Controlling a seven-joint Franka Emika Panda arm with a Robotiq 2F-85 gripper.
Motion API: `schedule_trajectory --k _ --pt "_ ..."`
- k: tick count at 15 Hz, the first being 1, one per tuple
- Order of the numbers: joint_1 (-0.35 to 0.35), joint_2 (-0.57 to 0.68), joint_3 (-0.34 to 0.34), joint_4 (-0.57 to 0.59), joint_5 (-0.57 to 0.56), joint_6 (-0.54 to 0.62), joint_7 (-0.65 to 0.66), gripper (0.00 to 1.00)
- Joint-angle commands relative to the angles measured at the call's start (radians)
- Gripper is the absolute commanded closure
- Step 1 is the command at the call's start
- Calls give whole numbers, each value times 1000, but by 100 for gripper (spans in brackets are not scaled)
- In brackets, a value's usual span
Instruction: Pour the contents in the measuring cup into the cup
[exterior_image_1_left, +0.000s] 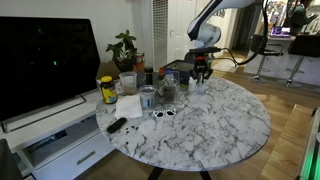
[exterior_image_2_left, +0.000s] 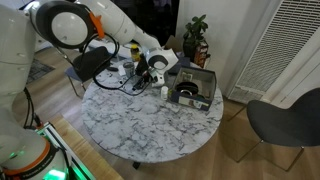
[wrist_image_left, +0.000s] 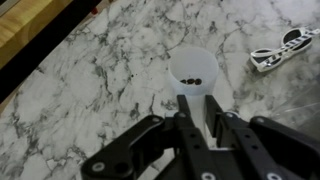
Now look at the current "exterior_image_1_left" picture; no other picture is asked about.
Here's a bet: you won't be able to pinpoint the white door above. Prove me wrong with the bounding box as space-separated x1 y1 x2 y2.
167 0 198 64

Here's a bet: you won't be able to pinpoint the dark bottle black cap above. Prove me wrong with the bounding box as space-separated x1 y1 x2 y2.
144 66 154 86

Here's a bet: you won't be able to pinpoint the water bottle blue cap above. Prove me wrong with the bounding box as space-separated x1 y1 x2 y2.
164 69 176 85

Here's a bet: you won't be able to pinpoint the wooden robot platform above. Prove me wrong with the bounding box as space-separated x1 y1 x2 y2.
259 104 316 180

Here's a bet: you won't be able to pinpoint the dark open cardboard box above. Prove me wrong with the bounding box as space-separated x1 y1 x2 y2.
163 59 201 84

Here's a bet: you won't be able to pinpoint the glass cup dark contents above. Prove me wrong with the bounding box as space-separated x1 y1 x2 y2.
160 84 178 104

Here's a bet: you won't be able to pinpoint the black TV screen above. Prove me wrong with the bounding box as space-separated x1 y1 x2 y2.
0 16 102 123

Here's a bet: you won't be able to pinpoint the green potted plant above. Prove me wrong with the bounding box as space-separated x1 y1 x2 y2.
105 29 138 73

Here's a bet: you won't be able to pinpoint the brown cardboard box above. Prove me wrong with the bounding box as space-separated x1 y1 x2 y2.
96 61 123 81

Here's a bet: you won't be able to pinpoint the black table base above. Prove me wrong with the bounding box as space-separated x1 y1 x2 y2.
146 166 214 180

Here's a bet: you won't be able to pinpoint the black remote control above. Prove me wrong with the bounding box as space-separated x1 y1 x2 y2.
106 117 128 134

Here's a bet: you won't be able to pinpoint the vitamin bottle yellow lid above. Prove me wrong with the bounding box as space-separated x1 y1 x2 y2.
100 75 118 105

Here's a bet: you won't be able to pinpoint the white TV stand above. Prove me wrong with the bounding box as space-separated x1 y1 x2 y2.
0 89 118 180

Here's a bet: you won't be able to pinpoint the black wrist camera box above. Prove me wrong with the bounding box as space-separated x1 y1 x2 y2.
189 47 223 56

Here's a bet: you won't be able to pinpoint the white wall heater grille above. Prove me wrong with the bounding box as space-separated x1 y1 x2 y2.
152 0 169 71

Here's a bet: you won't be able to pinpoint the clear acrylic container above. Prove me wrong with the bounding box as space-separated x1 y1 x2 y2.
156 69 181 104

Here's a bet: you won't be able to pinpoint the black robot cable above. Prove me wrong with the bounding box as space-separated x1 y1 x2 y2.
219 0 272 67

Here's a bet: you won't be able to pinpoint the black bar stool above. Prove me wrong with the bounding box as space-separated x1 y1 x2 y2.
276 33 320 89
244 34 320 86
248 33 284 84

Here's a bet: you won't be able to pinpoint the panda pattern sunglasses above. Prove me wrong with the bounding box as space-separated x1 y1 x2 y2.
152 108 177 119

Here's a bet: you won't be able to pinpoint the white pill bottle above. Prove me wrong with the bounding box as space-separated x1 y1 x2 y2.
188 76 198 93

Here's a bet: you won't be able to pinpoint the purple lit laptop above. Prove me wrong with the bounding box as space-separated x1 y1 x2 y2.
269 26 292 38

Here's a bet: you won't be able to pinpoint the clear glass cup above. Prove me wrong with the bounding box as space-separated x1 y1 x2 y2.
138 84 158 111

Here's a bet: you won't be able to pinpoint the beige floor rug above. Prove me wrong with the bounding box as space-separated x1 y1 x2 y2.
211 58 240 74

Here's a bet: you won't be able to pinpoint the person in green top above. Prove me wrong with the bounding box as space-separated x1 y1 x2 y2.
288 0 318 34

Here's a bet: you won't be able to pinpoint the clear plastic cup brown contents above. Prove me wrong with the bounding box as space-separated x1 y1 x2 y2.
118 71 138 96

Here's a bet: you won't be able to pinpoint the aluminium frame green light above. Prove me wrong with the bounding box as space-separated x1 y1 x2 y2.
298 106 320 180

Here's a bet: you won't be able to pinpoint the black gripper body red accents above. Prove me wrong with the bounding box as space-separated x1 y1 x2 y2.
193 55 211 74

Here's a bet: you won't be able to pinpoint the small translucent measuring cup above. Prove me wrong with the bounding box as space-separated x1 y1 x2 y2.
195 82 205 95

